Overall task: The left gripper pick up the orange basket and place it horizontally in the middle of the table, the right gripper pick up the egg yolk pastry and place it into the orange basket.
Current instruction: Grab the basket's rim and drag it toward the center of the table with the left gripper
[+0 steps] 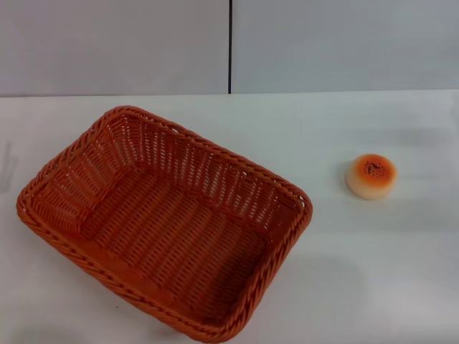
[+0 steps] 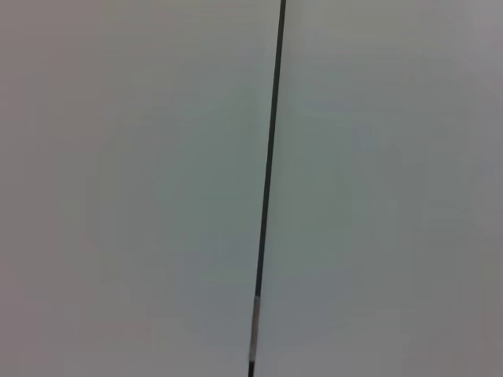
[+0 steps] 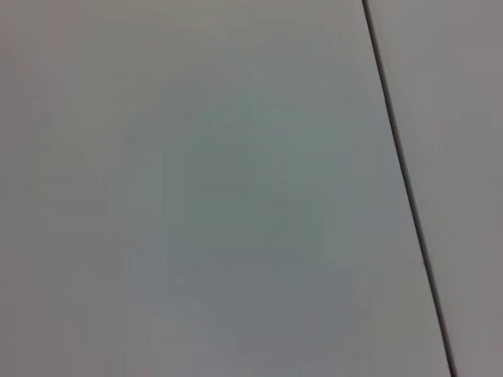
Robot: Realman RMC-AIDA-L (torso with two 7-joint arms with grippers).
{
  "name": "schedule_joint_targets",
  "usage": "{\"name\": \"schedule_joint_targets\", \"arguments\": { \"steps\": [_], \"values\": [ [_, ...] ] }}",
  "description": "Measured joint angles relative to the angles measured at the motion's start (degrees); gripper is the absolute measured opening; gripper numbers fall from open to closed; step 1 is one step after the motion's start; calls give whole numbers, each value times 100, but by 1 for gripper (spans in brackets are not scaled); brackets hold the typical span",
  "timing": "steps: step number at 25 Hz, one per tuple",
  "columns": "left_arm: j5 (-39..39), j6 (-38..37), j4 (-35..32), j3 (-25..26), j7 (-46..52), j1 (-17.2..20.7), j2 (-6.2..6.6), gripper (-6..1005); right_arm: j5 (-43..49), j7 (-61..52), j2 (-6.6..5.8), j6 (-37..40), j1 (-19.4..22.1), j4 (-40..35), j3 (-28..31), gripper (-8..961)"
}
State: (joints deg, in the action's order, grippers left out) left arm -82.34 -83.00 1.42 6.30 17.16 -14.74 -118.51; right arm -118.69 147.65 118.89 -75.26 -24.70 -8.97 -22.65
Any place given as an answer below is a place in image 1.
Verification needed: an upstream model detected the black vertical wall strip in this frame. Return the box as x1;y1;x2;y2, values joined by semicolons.
227;0;234;95

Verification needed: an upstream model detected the round toasted bread bun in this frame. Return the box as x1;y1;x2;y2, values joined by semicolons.
344;153;398;200

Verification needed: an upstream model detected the orange woven plastic basket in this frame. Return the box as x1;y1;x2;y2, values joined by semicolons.
16;105;313;344

